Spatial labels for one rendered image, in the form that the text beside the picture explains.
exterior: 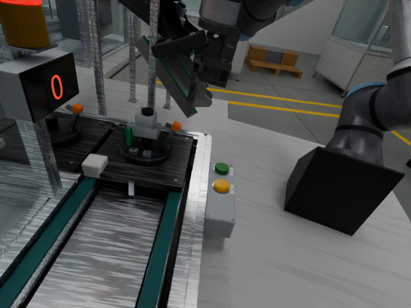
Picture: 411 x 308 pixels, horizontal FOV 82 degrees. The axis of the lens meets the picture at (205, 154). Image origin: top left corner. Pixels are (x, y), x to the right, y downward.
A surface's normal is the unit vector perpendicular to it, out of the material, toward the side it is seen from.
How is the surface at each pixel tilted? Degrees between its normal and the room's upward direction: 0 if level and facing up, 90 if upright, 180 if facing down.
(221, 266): 0
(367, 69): 90
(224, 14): 94
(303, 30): 90
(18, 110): 90
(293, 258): 0
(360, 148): 30
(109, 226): 0
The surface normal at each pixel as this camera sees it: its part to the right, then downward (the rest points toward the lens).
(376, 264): 0.16, -0.80
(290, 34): 0.07, 0.59
